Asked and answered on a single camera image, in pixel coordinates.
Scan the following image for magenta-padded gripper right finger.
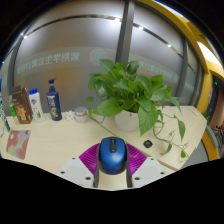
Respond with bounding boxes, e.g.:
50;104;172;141
125;143;167;189

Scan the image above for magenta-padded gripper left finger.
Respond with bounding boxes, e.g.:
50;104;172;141
57;143;101;189

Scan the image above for blue and black computer mouse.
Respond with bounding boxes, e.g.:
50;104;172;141
97;136;128;176

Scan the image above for pastel patchwork mouse pad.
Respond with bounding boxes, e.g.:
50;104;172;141
5;129;32;161

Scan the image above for black round desk grommet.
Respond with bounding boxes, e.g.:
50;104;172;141
143;139;154;149

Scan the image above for green plant in white pot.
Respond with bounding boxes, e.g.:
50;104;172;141
83;58;189;160

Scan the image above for small white jar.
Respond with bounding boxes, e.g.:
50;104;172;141
73;106;89;125

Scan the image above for crumpled white tissue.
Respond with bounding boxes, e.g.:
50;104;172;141
63;110;76;122

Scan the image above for dark blue pump bottle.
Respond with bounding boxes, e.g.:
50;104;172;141
46;78;63;122

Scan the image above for white bottle with blue cap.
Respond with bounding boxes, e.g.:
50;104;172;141
28;88;46;123

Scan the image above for brown cardboard box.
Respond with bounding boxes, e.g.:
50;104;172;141
12;85;34;125

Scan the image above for clear bottle with green label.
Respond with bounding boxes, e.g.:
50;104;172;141
8;94;19;125

